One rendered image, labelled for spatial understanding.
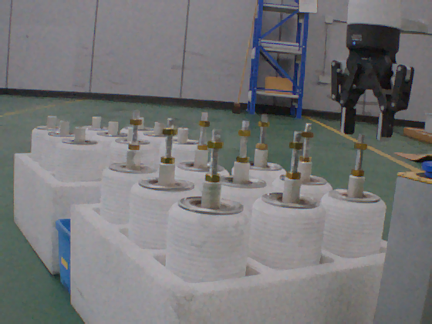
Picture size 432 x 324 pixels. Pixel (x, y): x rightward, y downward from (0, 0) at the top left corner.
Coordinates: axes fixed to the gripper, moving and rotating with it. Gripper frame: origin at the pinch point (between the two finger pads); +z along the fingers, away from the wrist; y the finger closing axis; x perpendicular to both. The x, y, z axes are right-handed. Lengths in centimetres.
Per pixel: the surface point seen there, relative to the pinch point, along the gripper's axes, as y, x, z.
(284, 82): -464, 367, -4
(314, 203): 1.5, -10.0, 9.6
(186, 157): -49, 0, 13
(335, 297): 6.8, -9.1, 20.8
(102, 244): -16.4, -30.8, 18.5
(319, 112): -474, 439, 31
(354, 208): 2.6, -3.3, 10.5
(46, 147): -65, -26, 12
